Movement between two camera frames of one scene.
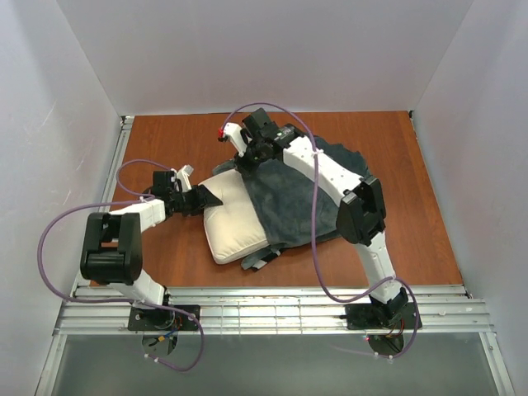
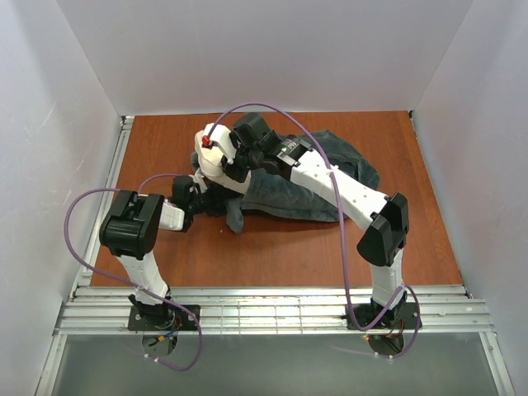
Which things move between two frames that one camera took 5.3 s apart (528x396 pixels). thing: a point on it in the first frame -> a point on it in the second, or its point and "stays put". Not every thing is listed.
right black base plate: (392, 316) stays put
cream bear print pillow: (235, 227) -> (209, 164)
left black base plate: (164, 318) stays put
